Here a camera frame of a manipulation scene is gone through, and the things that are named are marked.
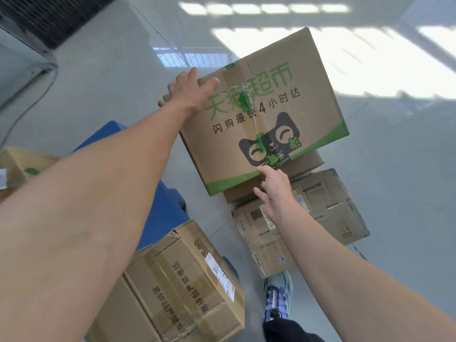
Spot person's right hand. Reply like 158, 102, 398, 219
253, 165, 304, 228

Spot person's left hand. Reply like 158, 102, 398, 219
158, 66, 220, 116

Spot box with cart drawing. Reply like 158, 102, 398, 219
223, 149, 325, 205

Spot box with yellow-edged label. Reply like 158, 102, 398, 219
231, 168, 371, 279

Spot blue plastic pallet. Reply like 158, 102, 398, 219
73, 120, 239, 278

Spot orange leaf box 8935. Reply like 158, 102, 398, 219
0, 147, 62, 203

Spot low brown box 7786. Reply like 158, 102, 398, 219
85, 274, 161, 342

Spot person's right forearm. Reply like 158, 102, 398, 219
277, 209, 456, 342

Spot person's left forearm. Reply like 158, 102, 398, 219
0, 102, 190, 342

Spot person's right shoe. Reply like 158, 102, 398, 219
263, 270, 294, 326

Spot person's right leg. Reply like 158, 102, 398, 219
263, 318, 325, 342

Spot black plastic crate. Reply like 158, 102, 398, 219
0, 0, 119, 50

